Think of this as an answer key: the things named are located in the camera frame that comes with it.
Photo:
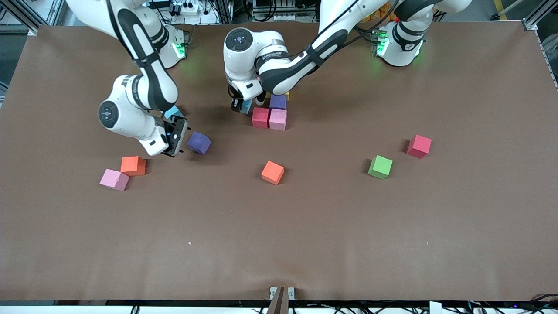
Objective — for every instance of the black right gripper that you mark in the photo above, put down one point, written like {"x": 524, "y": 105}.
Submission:
{"x": 179, "y": 129}

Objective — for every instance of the light blue foam block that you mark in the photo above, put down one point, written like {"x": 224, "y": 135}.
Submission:
{"x": 173, "y": 112}
{"x": 247, "y": 107}

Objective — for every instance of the red foam block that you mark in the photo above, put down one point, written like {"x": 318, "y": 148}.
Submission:
{"x": 419, "y": 146}
{"x": 260, "y": 117}

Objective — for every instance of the purple foam block with dent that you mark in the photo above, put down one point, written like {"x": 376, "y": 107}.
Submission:
{"x": 277, "y": 102}

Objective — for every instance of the orange foam block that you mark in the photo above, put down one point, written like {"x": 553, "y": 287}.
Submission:
{"x": 133, "y": 165}
{"x": 272, "y": 172}

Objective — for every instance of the pink foam block with dent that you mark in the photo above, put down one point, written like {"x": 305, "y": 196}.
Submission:
{"x": 114, "y": 179}

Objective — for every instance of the green foam block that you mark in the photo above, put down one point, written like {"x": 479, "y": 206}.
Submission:
{"x": 380, "y": 167}

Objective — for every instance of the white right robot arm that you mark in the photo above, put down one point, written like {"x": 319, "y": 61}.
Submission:
{"x": 122, "y": 117}

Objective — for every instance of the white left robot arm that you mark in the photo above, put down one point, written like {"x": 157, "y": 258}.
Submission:
{"x": 244, "y": 61}

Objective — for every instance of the white power strip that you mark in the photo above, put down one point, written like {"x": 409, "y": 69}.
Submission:
{"x": 185, "y": 8}
{"x": 279, "y": 17}

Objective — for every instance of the bag of orange snacks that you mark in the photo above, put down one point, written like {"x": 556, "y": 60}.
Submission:
{"x": 383, "y": 14}

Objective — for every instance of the aluminium frame post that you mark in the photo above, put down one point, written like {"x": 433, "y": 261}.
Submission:
{"x": 35, "y": 15}
{"x": 540, "y": 13}

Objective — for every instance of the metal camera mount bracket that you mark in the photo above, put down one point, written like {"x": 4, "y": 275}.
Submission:
{"x": 281, "y": 294}

